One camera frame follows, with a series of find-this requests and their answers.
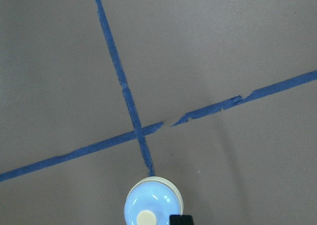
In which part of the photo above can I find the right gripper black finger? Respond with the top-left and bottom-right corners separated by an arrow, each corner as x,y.
169,215 -> 194,225

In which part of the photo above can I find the light blue call bell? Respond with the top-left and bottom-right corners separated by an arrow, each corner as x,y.
124,176 -> 184,225

